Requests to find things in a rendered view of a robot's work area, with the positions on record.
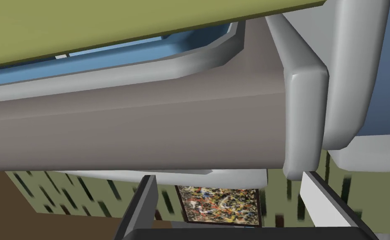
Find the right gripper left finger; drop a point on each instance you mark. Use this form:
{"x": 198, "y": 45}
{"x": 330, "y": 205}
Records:
{"x": 143, "y": 203}

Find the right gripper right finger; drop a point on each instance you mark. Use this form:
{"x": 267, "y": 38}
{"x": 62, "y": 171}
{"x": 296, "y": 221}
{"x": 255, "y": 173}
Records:
{"x": 325, "y": 203}

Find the framed colourful speckled painting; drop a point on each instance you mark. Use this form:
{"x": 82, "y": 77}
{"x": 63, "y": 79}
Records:
{"x": 219, "y": 205}

